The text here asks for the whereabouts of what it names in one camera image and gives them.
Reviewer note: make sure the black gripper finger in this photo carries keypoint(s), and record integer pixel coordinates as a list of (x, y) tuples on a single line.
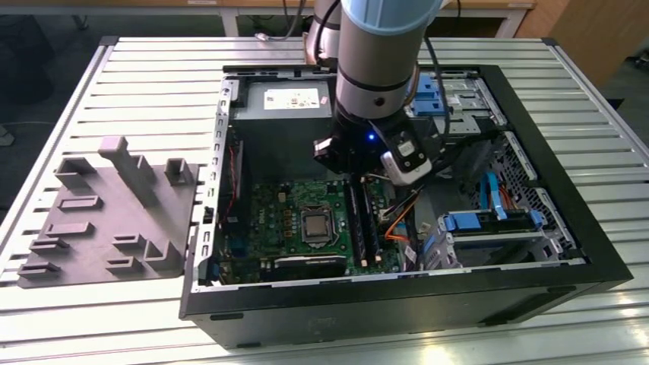
[(330, 154)]

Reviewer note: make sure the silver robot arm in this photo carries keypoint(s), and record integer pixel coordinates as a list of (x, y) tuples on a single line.
[(375, 57)]

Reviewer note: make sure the grey power supply unit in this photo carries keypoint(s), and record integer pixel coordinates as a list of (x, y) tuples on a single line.
[(279, 144)]

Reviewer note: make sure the green motherboard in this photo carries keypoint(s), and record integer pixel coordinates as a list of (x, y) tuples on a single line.
[(276, 197)]

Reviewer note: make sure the blue plastic drive latch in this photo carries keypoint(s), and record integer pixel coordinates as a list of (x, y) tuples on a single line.
[(431, 106)]

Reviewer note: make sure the silver CPU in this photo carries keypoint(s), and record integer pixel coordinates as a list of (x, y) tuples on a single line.
[(315, 226)]

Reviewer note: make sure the metal drive cage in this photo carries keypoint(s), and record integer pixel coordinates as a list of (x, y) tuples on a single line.
[(472, 121)]

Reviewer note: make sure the hard disk in blue carrier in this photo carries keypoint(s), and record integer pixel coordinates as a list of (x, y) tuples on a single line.
[(470, 221)]

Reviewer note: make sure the black graphics card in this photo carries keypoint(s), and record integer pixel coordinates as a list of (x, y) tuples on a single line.
[(310, 268)]

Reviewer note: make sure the metal disk bay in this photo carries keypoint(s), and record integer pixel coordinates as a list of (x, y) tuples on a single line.
[(499, 236)]

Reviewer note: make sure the black open PC case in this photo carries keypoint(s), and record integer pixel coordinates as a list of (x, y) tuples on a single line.
[(355, 308)]

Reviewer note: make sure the grey parts rack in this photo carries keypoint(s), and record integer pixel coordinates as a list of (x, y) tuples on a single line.
[(127, 228)]

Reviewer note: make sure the wooden cabinet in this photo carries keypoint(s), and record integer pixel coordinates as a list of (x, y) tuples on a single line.
[(599, 30)]

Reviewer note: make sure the black chair base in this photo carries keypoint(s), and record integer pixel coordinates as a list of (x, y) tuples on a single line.
[(640, 60)]

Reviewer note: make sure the grey metal stand foot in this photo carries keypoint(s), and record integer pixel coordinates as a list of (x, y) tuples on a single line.
[(6, 138)]

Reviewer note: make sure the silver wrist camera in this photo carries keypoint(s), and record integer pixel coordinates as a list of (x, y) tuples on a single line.
[(411, 171)]

